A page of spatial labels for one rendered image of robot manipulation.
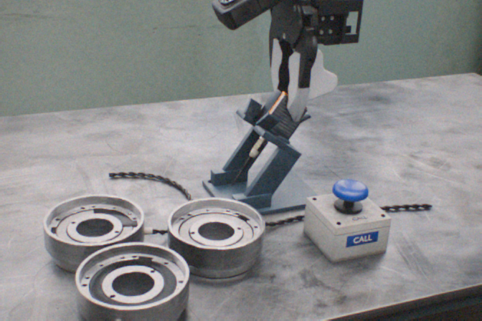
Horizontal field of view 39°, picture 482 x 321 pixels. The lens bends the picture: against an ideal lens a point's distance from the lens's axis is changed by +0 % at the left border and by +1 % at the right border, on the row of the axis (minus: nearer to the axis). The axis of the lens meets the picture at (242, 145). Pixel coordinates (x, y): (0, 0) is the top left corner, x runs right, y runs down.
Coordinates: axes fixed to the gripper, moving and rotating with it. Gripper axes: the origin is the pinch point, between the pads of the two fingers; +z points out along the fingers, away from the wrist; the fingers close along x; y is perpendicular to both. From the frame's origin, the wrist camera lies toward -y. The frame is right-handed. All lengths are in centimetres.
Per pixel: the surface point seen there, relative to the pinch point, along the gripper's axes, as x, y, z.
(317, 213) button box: -12.6, -1.6, 8.0
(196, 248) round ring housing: -14.6, -16.6, 8.1
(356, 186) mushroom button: -14.0, 2.2, 4.4
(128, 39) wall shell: 149, 18, 33
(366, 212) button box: -14.9, 3.3, 7.4
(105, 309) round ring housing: -20.9, -27.3, 8.1
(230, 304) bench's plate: -19.5, -14.8, 11.9
